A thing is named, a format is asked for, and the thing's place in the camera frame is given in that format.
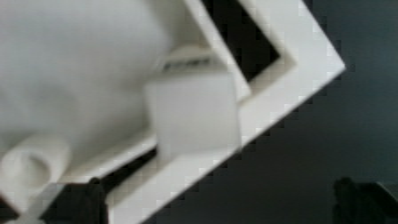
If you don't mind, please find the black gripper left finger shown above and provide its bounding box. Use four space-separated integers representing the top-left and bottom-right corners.
20 178 107 224

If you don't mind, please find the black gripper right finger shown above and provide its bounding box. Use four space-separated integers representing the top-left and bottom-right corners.
335 177 398 224

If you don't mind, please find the white leg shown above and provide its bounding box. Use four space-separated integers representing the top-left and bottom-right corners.
146 45 241 158

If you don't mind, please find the white square tabletop part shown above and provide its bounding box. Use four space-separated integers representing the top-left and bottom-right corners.
0 0 255 214

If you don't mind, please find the white U-shaped fence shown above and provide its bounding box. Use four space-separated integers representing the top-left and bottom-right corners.
107 0 345 224

